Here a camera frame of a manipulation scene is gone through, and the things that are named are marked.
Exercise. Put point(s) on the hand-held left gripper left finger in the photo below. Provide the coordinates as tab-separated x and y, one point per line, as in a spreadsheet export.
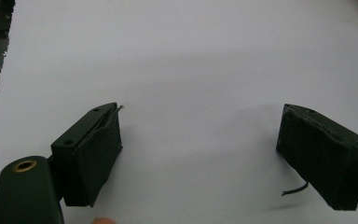
87	155

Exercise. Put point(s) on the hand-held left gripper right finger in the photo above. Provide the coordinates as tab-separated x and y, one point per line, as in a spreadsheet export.
320	155

